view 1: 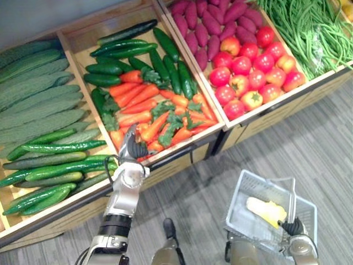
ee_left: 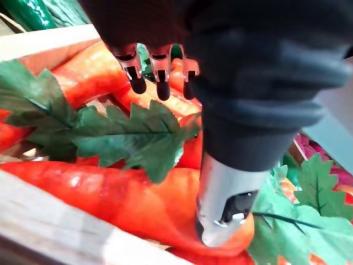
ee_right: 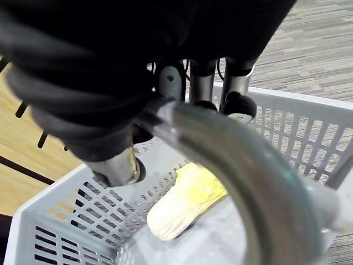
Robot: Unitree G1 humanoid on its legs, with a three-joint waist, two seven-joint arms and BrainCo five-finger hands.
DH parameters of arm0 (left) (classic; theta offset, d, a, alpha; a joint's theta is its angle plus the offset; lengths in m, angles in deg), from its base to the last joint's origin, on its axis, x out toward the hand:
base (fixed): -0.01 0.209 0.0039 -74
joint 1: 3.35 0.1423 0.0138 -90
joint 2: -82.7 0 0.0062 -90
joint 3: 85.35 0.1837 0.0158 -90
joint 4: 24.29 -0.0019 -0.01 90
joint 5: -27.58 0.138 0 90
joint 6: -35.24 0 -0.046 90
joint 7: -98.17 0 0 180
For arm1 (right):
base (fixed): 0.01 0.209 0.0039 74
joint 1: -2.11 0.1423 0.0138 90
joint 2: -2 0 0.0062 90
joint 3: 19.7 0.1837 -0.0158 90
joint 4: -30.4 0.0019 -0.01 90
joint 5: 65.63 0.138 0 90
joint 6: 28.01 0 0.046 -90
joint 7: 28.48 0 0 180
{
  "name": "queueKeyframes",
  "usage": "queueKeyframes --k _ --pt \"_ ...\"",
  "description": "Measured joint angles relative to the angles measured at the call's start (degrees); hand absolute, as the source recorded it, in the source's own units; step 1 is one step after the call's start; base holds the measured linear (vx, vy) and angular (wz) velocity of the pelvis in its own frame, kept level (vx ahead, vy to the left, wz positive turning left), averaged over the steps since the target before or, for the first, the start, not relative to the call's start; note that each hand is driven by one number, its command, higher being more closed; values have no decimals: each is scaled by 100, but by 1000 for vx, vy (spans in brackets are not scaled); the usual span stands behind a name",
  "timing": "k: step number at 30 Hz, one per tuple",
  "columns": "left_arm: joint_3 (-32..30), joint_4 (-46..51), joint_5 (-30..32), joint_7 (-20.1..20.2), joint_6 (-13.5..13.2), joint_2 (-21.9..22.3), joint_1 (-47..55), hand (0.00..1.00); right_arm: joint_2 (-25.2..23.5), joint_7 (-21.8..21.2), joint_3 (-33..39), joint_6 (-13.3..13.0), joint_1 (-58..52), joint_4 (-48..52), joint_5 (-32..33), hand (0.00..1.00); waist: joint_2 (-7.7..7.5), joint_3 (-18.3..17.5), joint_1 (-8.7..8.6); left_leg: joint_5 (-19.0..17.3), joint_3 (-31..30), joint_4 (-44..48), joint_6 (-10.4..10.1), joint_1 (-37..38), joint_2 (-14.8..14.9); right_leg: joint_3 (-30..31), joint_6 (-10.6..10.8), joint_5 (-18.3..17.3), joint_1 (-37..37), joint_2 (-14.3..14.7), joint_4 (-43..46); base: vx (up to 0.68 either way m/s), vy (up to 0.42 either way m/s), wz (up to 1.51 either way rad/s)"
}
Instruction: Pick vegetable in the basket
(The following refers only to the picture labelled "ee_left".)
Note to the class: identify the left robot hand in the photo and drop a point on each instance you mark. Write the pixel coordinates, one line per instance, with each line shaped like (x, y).
(248, 69)

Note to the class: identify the green leafy vegetable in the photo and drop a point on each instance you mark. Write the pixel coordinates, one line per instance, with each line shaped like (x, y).
(66, 12)

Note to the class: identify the light wooden crate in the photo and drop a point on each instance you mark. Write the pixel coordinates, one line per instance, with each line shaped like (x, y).
(41, 220)

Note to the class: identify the green fabric carrot leaf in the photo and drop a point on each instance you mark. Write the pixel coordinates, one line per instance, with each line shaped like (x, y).
(289, 237)
(36, 105)
(320, 187)
(138, 138)

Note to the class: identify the purple red vegetable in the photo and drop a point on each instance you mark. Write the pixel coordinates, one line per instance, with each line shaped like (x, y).
(314, 150)

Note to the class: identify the dark green cucumber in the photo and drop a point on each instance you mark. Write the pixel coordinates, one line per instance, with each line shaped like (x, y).
(30, 13)

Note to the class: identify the white crate divider board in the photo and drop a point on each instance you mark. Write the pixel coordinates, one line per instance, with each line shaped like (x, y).
(333, 118)

